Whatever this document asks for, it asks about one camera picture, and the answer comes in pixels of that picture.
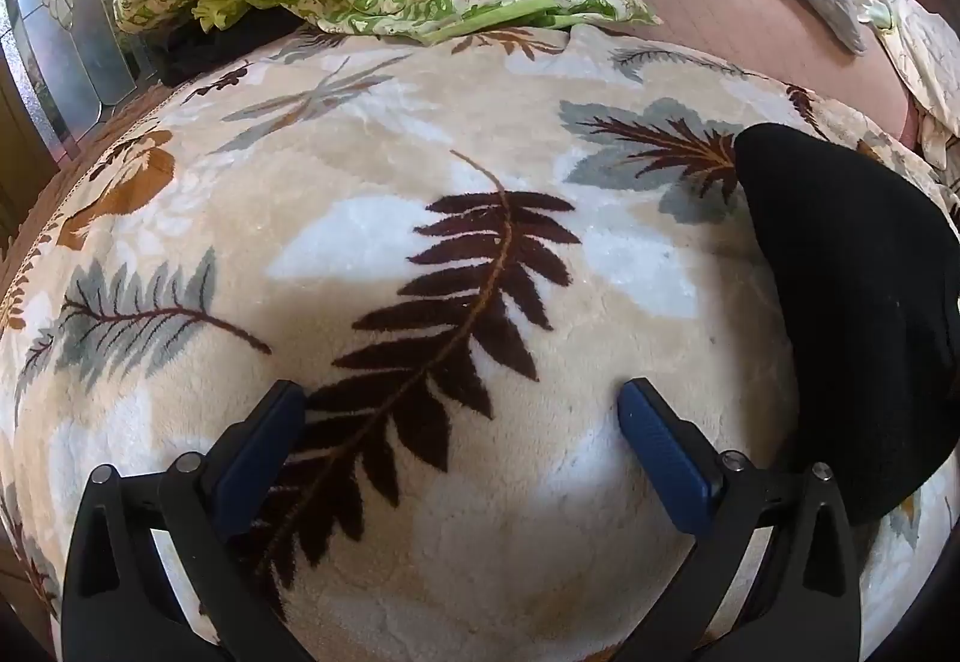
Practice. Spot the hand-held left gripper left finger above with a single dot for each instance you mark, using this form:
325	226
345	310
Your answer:
259	456

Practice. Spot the pale floral pillow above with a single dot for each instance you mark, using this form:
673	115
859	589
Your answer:
930	47

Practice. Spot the patterned glass door panel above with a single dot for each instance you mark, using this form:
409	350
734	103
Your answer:
67	32

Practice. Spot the leaf print fleece blanket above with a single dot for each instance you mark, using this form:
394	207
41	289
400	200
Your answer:
375	137

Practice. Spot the pink bed sheet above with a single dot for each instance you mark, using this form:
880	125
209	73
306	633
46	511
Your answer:
712	9

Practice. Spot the black pants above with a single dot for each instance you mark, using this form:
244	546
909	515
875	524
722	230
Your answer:
847	302

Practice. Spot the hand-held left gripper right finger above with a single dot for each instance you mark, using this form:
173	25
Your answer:
661	453

